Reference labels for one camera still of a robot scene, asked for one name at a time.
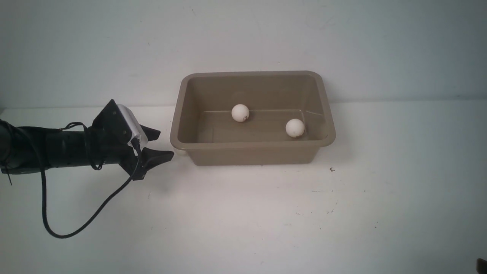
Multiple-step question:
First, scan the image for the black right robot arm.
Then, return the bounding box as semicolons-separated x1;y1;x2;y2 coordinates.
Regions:
476;258;487;274

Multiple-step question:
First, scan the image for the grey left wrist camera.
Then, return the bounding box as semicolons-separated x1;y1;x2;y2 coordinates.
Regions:
116;104;148;151

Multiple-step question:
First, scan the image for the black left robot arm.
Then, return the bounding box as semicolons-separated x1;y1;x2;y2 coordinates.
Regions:
1;100;174;180

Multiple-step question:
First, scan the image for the white ping-pong ball with mark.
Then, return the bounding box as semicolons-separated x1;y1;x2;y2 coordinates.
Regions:
231;104;250;123

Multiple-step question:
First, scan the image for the tan plastic bin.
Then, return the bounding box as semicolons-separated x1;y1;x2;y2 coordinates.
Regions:
169;71;336;166

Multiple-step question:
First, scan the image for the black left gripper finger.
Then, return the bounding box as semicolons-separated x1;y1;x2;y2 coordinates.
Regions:
139;125;161;142
141;148;174;172

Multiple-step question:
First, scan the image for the black left camera cable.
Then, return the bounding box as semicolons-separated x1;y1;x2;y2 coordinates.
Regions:
0;120;143;239

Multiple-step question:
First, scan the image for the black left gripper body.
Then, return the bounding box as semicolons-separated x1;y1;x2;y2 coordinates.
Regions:
89;99;146;181

